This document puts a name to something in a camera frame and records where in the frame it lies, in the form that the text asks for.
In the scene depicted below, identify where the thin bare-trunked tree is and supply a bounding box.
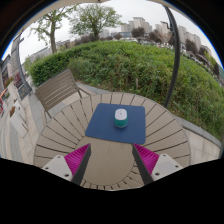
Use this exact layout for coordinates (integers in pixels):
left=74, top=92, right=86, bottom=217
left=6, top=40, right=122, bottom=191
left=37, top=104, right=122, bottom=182
left=29, top=4, right=79, bottom=55

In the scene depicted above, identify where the white planter box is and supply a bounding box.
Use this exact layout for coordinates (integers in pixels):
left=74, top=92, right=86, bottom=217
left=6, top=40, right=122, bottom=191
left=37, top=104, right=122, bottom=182
left=8, top=105, right=28, bottom=138

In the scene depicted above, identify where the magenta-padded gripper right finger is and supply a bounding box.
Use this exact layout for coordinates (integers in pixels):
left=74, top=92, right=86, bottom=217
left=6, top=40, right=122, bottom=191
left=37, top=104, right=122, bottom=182
left=131, top=143, right=184, bottom=186

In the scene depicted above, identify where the grey curved sign pillar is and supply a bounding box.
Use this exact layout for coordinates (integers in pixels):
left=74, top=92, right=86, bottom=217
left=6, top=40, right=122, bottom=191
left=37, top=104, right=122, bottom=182
left=9, top=33, right=33, bottom=99

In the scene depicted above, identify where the white and green computer mouse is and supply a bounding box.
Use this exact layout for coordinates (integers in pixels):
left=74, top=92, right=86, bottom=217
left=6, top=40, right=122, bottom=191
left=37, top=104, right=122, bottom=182
left=113, top=108, right=129, bottom=129

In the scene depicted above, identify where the round leafy tree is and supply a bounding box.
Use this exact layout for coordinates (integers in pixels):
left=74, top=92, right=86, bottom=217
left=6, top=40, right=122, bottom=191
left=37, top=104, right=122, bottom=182
left=69, top=3, right=123, bottom=42

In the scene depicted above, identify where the dark curved parasol pole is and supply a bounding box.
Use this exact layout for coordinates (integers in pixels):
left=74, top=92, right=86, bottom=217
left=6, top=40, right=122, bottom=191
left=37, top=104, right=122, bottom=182
left=163, top=5, right=181, bottom=109

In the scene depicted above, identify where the grey slatted outdoor chair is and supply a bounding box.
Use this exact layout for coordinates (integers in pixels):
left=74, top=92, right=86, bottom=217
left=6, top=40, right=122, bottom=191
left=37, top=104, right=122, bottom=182
left=34, top=68, right=85, bottom=114

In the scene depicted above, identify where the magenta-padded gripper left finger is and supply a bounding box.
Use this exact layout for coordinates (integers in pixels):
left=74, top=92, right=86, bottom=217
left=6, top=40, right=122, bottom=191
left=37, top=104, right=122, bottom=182
left=41, top=143, right=92, bottom=186

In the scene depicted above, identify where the group of pale high-rise buildings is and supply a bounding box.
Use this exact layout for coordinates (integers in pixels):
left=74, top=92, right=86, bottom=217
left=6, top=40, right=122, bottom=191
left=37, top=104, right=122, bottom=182
left=119, top=16, right=214, bottom=63

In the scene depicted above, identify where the dark blue mouse pad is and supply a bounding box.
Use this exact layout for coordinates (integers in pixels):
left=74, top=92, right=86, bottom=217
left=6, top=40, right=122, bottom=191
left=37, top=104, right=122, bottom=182
left=84, top=102, right=147, bottom=145

